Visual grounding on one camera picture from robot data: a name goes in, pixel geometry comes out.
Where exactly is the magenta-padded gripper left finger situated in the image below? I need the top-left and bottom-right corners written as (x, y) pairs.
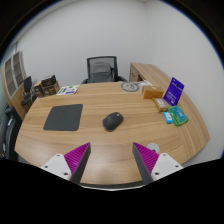
top-left (40, 142), bottom-right (92, 185)

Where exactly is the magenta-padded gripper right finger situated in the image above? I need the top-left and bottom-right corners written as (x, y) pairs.
top-left (132, 142), bottom-right (184, 185)

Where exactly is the black computer mouse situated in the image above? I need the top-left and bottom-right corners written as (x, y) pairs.
top-left (102, 111), bottom-right (125, 132)

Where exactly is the dark grey mouse pad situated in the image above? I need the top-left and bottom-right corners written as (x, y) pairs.
top-left (43, 103), bottom-right (84, 132)

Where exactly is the white round disc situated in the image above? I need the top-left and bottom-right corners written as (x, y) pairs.
top-left (146, 142), bottom-right (161, 155)

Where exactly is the small blue package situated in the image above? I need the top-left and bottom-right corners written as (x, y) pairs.
top-left (162, 111), bottom-right (174, 125)

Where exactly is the green package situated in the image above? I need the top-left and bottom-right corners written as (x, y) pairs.
top-left (167, 105), bottom-right (189, 127)

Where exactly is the black bulky chair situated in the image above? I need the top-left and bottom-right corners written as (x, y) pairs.
top-left (0, 105), bottom-right (23, 162)

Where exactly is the small tan box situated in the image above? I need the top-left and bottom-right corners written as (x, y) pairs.
top-left (152, 97), bottom-right (169, 113)

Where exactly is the purple card package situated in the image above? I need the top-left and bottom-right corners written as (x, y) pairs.
top-left (162, 77), bottom-right (185, 107)

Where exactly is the orange-brown box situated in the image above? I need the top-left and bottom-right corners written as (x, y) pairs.
top-left (141, 85), bottom-right (165, 100)

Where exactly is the large brown cardboard box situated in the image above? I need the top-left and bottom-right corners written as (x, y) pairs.
top-left (42, 81), bottom-right (61, 97)

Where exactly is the white sticker sheet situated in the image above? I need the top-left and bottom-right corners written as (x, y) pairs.
top-left (55, 84), bottom-right (81, 96)

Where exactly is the small brown cardboard box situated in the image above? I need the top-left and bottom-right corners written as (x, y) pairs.
top-left (33, 81), bottom-right (44, 98)

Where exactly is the black cardboard box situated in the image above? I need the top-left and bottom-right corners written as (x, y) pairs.
top-left (41, 74), bottom-right (57, 87)

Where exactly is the black swivel chair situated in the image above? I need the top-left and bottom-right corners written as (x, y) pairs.
top-left (20, 75), bottom-right (38, 107)

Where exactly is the wooden side desk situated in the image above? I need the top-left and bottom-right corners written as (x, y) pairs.
top-left (128, 62), bottom-right (174, 88)

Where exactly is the wooden shelf unit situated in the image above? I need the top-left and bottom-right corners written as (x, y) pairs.
top-left (1, 50), bottom-right (34, 119)

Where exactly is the grey backpack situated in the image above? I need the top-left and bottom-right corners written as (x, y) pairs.
top-left (89, 61), bottom-right (114, 83)

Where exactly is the black mesh office chair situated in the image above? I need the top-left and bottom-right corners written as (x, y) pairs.
top-left (80, 55), bottom-right (129, 85)

